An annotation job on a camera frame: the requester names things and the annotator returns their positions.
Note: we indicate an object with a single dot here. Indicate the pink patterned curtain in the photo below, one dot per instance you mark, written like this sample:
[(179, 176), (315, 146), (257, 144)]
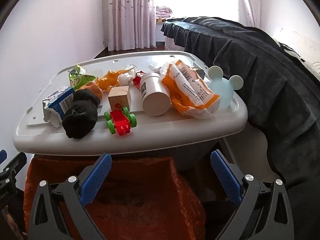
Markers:
[(127, 15), (248, 2)]

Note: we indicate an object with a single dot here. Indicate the red toy car green wheels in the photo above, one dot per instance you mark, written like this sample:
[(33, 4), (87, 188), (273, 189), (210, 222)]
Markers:
[(120, 121)]

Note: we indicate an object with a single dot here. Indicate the folded pink blankets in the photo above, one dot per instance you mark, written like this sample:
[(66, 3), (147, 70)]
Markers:
[(163, 12)]

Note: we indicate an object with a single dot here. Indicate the red white crumpled wrapper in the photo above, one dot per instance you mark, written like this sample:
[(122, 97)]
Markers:
[(124, 78)]

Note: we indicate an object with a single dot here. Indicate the white pillow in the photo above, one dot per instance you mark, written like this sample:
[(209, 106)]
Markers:
[(300, 45)]

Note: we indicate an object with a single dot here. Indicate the black sock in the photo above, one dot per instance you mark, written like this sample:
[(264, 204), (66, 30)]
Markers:
[(80, 116)]

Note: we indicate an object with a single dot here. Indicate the blue milk carton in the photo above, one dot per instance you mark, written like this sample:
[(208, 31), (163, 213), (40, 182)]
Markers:
[(60, 100)]

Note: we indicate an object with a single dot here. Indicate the orange plastic toy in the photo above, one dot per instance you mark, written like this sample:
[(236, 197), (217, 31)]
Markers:
[(110, 78)]

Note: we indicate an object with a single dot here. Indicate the orange white drink pouch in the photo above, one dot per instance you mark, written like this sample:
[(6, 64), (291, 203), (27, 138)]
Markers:
[(192, 90)]

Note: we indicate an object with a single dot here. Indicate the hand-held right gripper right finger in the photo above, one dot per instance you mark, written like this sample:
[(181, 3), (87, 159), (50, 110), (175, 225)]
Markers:
[(225, 177)]

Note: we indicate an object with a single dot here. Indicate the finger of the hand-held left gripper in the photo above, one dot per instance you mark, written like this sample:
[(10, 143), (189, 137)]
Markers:
[(15, 163)]

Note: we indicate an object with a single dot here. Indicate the wooden block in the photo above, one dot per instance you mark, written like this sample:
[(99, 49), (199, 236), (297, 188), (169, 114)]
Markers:
[(120, 96)]

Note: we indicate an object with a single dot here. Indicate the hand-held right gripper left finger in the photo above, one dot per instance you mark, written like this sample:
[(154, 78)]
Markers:
[(96, 177)]

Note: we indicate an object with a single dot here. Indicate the orange plastic trash bag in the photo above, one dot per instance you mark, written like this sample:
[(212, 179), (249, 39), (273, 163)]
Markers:
[(140, 192)]

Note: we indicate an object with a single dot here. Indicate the grey storage box lid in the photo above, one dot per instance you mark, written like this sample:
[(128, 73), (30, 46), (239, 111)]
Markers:
[(155, 135)]

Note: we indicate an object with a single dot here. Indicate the grey plastic storage box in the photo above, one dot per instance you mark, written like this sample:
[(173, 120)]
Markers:
[(192, 155)]

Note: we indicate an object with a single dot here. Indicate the white plastic bottle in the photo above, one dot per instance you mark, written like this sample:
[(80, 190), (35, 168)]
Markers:
[(153, 97)]

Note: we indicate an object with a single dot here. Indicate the light blue mouse-shaped container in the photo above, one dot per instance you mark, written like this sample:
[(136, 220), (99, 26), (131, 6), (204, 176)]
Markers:
[(222, 90)]

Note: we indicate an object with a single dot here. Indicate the green snack wrapper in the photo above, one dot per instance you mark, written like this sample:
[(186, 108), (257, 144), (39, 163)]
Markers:
[(80, 80)]

